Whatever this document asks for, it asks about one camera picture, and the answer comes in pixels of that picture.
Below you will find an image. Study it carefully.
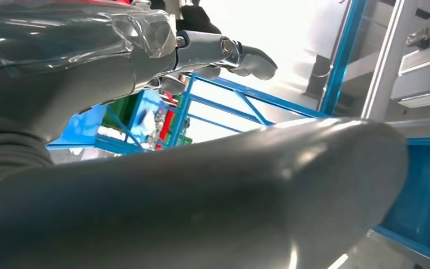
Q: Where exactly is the red barrier belt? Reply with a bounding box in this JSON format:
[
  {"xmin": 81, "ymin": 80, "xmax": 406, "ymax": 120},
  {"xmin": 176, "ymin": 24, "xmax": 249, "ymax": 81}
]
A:
[{"xmin": 155, "ymin": 92, "xmax": 176, "ymax": 151}]

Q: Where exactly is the person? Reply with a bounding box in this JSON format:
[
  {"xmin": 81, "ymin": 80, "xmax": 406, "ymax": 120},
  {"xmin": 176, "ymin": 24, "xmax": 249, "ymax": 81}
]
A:
[{"xmin": 176, "ymin": 3, "xmax": 222, "ymax": 35}]

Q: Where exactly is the blue steel shelving rack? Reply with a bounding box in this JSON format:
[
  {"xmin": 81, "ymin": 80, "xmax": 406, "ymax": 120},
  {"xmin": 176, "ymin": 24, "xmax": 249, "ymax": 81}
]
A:
[{"xmin": 46, "ymin": 0, "xmax": 430, "ymax": 269}]

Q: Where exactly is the aluminium profile frame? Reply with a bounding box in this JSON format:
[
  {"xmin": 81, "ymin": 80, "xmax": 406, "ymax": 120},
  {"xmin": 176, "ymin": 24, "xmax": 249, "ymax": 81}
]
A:
[{"xmin": 361, "ymin": 0, "xmax": 430, "ymax": 120}]

